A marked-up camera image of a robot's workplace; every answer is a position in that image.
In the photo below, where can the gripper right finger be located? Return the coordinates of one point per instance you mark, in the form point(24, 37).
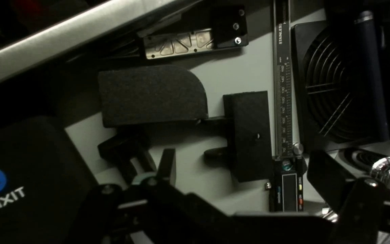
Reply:
point(364, 203)

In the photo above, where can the black fan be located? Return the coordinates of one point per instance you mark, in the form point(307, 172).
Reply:
point(330, 91)

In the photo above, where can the black foam block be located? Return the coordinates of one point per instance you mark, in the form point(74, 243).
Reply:
point(151, 96)

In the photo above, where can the silver bracket with black plate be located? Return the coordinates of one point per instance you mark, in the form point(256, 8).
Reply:
point(195, 39)

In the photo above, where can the black tool kit case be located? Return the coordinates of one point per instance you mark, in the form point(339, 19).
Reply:
point(29, 176)

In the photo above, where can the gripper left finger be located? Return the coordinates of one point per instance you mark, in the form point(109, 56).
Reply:
point(181, 217)

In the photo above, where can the digital caliper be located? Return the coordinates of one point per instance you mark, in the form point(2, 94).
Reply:
point(284, 101)

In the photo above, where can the black plastic clamp part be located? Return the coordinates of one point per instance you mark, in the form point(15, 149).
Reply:
point(124, 149)

